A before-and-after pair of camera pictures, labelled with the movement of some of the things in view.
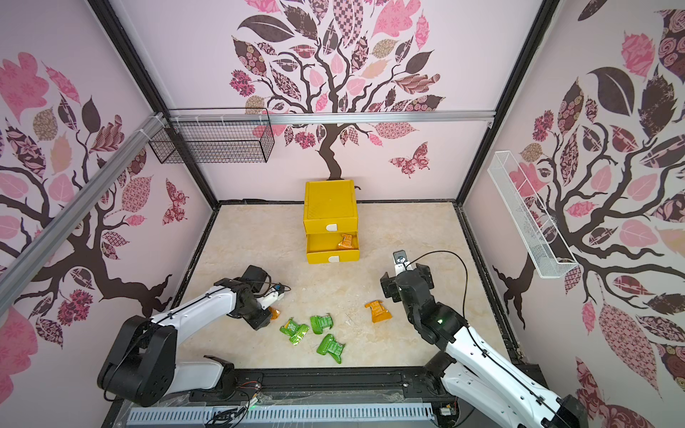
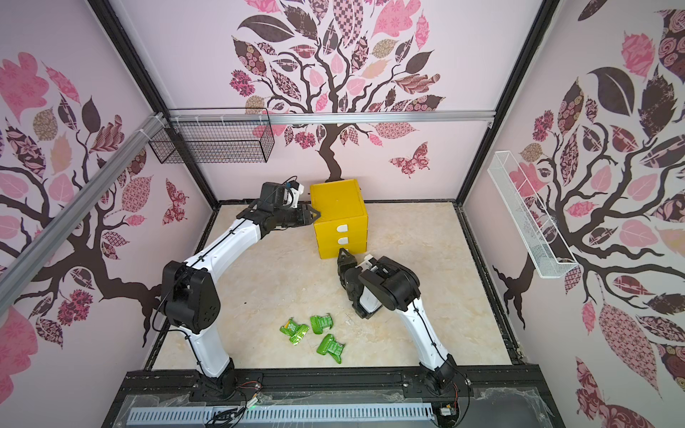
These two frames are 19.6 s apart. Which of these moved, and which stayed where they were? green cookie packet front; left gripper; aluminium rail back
Moved: left gripper
Stayed: green cookie packet front; aluminium rail back
